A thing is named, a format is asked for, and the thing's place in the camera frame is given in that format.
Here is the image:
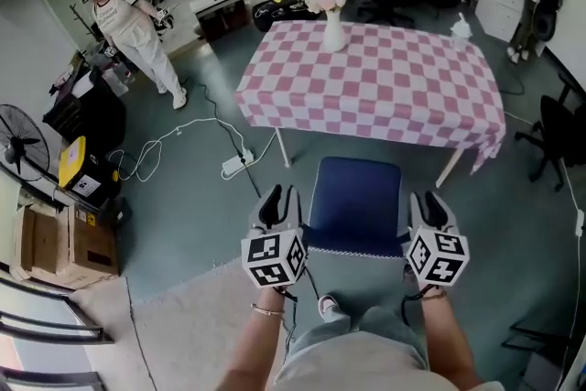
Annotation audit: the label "blue seat grey chair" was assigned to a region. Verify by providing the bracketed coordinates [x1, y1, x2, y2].
[299, 156, 411, 260]

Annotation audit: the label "white vase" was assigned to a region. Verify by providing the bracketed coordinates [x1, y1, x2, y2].
[322, 8, 345, 53]

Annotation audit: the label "black framed glass window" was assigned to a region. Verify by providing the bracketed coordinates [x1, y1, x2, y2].
[0, 265, 115, 391]

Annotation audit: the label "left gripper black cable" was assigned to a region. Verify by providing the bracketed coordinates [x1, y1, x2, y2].
[274, 286, 298, 353]

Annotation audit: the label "clear plastic drink cup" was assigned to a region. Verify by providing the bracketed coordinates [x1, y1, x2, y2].
[450, 12, 472, 49]

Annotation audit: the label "white top low cabinet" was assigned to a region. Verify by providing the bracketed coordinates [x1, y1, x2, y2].
[190, 0, 251, 42]

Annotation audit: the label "black standing fan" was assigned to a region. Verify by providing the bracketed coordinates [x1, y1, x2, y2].
[0, 103, 51, 184]

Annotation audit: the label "black coat rack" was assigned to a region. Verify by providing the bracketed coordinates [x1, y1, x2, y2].
[69, 3, 100, 43]

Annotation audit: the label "person's grey jeans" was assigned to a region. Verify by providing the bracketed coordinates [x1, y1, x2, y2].
[292, 301, 429, 376]

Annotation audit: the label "black drawer cabinet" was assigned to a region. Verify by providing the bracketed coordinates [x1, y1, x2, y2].
[42, 66, 127, 157]

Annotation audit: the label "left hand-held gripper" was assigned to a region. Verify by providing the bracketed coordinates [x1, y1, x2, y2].
[241, 184, 308, 288]

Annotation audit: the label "black toolbox with yellow lid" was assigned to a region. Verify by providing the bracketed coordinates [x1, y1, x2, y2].
[58, 136, 123, 201]

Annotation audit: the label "left wrist bracelet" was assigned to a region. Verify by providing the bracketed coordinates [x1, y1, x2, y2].
[250, 301, 285, 317]

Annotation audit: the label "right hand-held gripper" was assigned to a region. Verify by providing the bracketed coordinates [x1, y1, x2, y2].
[406, 190, 471, 288]

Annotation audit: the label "white floor cable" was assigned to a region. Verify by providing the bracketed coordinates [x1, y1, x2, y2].
[107, 117, 255, 183]
[503, 109, 586, 363]

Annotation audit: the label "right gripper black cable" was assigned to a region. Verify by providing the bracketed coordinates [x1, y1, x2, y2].
[400, 286, 436, 326]

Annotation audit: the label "person's left shoe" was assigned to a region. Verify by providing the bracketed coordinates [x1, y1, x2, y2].
[317, 295, 338, 321]

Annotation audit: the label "black floor cable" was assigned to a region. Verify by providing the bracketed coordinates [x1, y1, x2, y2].
[201, 81, 321, 299]

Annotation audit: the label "black metal frame stand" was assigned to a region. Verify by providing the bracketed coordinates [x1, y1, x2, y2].
[501, 320, 578, 391]

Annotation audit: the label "pink checkered tablecloth table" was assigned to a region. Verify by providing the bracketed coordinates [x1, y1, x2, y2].
[233, 19, 507, 189]

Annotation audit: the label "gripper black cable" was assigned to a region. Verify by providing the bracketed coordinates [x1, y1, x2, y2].
[400, 286, 436, 326]
[274, 286, 298, 353]

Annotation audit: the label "person's right forearm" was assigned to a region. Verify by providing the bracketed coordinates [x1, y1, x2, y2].
[420, 288, 482, 391]

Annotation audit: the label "person's grey shirt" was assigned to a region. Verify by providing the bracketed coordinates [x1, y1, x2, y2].
[272, 331, 505, 391]

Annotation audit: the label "beige rug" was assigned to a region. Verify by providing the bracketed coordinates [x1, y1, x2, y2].
[130, 260, 321, 391]

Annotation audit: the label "pink checkered tablecloth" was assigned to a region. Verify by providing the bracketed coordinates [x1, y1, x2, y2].
[233, 19, 507, 174]

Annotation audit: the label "person's left forearm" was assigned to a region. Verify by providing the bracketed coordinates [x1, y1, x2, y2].
[218, 286, 294, 391]

